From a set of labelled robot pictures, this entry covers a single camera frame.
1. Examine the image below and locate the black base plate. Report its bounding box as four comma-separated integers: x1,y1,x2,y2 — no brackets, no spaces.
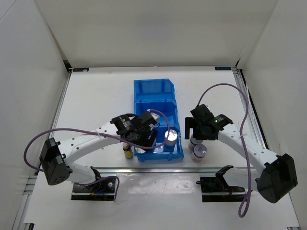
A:
71,176,119,201
196,177,246,203

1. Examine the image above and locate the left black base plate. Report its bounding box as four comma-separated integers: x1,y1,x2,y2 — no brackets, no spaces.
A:
71,176,119,201

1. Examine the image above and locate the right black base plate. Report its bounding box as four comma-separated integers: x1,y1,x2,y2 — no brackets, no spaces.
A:
196,177,246,203

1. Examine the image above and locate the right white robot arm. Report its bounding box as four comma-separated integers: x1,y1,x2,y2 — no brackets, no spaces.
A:
185,104,298,203

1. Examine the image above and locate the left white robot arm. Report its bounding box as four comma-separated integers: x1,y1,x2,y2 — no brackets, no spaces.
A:
40,111,160,192

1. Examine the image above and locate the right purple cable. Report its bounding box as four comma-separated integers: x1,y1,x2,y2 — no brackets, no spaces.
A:
198,83,252,218

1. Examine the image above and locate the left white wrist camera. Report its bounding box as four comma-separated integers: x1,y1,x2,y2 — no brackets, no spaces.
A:
147,109,160,122

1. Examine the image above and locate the front small amber bottle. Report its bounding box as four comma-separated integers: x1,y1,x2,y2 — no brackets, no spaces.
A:
122,142,134,159

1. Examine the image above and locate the silver-lid blue-label bottle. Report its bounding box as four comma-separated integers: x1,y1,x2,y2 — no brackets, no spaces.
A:
163,129,178,152
134,147,146,154

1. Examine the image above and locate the blue three-compartment plastic bin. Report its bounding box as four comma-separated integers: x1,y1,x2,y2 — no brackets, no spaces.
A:
134,79,184,162

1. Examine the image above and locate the red-logo lid jar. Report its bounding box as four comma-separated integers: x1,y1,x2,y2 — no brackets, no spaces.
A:
188,135,203,150
190,144,207,162

